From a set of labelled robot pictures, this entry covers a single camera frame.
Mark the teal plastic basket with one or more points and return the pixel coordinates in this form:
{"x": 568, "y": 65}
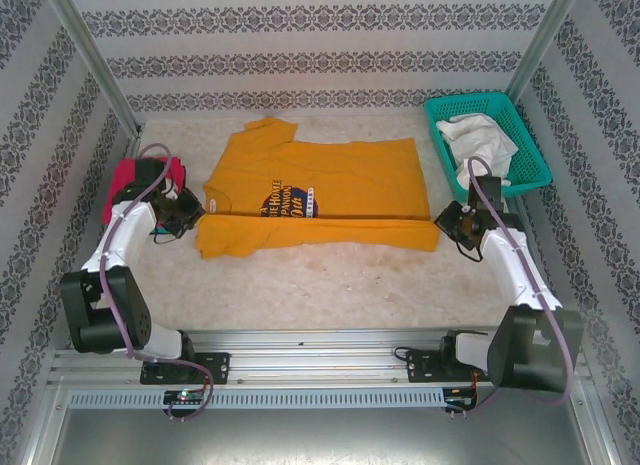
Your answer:
{"x": 530, "y": 155}

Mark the yellow printed t-shirt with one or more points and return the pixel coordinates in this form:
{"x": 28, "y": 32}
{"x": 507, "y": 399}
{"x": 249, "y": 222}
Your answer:
{"x": 350, "y": 185}

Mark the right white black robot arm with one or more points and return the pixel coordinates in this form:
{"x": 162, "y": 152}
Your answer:
{"x": 515, "y": 265}

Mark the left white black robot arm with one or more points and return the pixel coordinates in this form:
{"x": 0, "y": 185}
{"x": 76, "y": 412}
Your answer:
{"x": 120, "y": 235}

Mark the red folded t-shirt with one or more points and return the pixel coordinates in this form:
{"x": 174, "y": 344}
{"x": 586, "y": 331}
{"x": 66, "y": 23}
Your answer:
{"x": 122, "y": 185}

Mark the white t-shirt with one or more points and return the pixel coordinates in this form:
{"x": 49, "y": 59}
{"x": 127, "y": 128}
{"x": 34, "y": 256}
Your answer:
{"x": 480, "y": 140}

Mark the right small circuit board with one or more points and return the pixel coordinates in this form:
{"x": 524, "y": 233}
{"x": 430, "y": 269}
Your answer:
{"x": 461, "y": 397}

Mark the small circuit board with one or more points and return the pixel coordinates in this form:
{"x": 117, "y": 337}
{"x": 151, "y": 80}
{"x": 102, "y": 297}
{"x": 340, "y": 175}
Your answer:
{"x": 185, "y": 396}
{"x": 461, "y": 397}

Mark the left small circuit board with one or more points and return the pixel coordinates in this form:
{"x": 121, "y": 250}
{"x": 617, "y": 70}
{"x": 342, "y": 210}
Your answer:
{"x": 185, "y": 396}

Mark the grey sheet metal panel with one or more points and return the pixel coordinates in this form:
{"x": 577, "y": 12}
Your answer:
{"x": 320, "y": 437}

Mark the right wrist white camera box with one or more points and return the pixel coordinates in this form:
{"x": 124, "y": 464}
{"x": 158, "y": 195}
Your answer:
{"x": 467, "y": 211}

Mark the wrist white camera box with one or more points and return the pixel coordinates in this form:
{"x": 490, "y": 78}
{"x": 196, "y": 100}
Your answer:
{"x": 171, "y": 191}
{"x": 467, "y": 211}

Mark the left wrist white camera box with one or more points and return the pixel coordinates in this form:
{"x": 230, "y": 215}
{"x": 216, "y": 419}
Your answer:
{"x": 171, "y": 191}

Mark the left aluminium side rail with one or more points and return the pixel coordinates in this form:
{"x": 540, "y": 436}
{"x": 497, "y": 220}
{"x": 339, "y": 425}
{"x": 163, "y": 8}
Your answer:
{"x": 125, "y": 145}

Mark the left aluminium frame post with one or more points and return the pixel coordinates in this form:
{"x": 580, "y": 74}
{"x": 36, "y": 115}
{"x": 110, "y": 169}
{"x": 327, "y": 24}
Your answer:
{"x": 90, "y": 55}

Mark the aluminium frame post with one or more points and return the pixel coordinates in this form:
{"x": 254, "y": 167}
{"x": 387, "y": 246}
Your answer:
{"x": 537, "y": 50}
{"x": 90, "y": 55}

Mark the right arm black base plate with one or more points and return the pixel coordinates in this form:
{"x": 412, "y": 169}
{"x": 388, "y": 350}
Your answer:
{"x": 422, "y": 367}

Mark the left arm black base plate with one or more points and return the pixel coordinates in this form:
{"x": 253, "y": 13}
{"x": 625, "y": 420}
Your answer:
{"x": 215, "y": 367}

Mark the right aluminium frame post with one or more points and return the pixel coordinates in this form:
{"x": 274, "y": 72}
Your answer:
{"x": 537, "y": 50}

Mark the aluminium mounting rail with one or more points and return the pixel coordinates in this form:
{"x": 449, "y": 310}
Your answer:
{"x": 320, "y": 357}

